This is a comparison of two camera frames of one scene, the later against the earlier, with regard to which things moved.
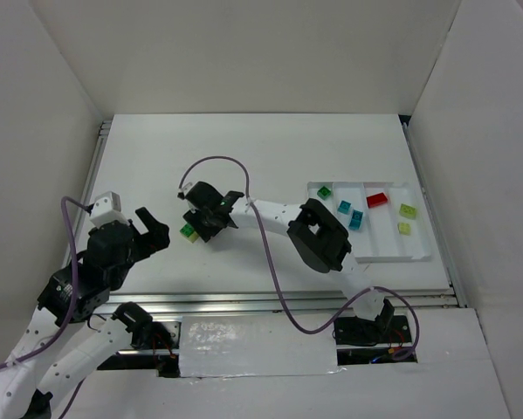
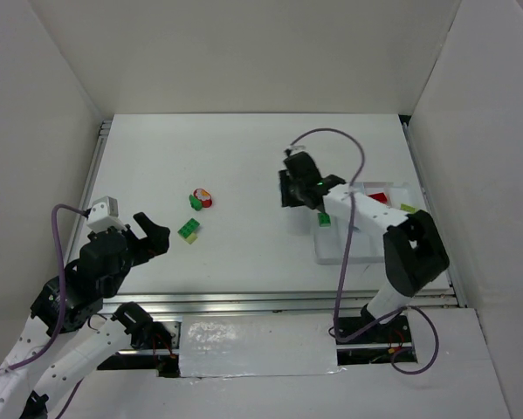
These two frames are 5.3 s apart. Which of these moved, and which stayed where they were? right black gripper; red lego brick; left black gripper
Moved: right black gripper
Stayed: red lego brick; left black gripper
